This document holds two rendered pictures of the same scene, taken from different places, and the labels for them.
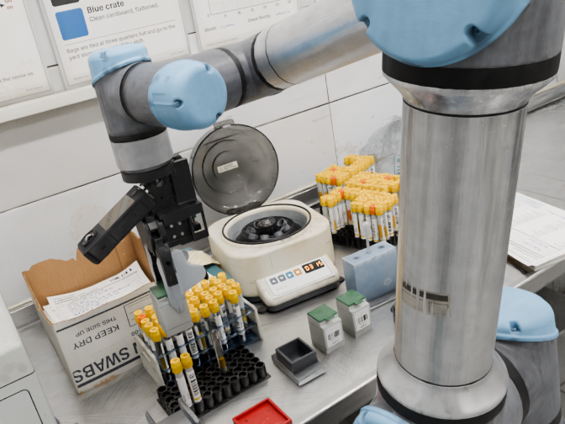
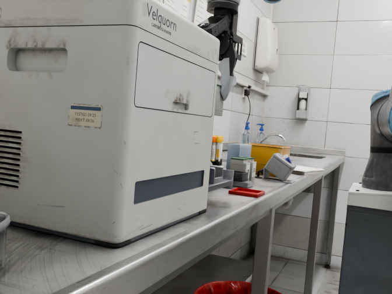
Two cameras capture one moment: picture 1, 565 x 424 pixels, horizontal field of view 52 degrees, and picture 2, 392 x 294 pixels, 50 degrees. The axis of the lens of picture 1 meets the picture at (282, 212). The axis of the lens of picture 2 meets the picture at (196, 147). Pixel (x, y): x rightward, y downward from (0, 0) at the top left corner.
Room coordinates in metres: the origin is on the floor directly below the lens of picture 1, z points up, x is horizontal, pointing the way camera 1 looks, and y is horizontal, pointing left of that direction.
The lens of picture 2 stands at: (0.00, 0.78, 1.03)
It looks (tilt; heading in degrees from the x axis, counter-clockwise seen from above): 3 degrees down; 323
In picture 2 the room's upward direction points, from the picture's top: 5 degrees clockwise
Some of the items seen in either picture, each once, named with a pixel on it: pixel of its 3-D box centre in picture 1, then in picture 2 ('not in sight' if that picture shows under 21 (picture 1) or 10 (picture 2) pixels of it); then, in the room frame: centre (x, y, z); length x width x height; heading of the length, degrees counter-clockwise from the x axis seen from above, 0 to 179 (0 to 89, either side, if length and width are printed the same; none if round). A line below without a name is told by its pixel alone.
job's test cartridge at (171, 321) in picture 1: (171, 307); (210, 101); (0.74, 0.19, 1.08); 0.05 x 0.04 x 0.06; 25
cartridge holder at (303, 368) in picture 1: (297, 358); (235, 178); (0.82, 0.02, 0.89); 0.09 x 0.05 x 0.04; 27
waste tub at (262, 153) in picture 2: not in sight; (266, 159); (1.01, -0.31, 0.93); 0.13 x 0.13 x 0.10; 29
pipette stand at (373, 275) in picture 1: (372, 275); (238, 159); (0.99, -0.15, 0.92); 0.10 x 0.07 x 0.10; 114
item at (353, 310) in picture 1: (353, 313); (246, 168); (0.89, -0.09, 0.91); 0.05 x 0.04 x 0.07; 29
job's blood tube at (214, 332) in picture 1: (220, 355); not in sight; (0.81, 0.15, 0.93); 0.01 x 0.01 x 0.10
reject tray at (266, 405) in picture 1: (261, 421); (247, 192); (0.70, 0.09, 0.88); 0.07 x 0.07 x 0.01; 29
